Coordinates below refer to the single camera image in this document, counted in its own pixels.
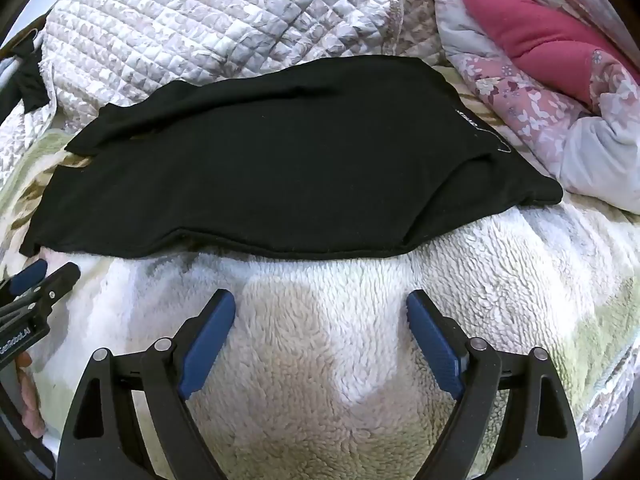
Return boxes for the black pants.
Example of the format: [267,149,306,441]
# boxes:
[21,55,563,260]

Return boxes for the person's left hand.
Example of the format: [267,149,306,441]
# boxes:
[15,352,46,439]

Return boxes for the fluffy floral plush blanket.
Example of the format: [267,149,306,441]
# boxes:
[0,64,640,480]

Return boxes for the white quilted floral bedspread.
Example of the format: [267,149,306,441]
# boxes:
[1,0,444,176]

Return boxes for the pink floral rolled comforter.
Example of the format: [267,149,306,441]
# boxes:
[434,0,639,212]

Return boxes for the magenta fleece pillow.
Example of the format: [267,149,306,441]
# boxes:
[463,0,639,104]

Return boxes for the black cloth on rail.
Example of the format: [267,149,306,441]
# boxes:
[1,32,50,122]

